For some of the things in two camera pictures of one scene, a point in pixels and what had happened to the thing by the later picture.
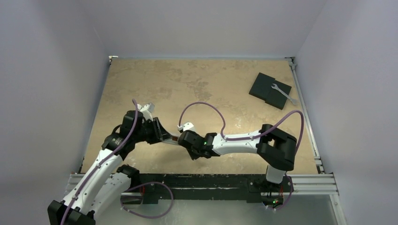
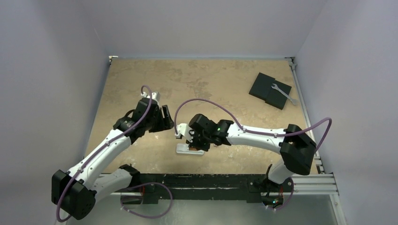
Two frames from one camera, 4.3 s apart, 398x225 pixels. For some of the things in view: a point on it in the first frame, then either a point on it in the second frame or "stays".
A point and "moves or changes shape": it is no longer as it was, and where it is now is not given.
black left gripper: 159,133 → 165,123
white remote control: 174,140 moves or changes shape
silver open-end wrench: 293,101 stays
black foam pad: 262,88 stays
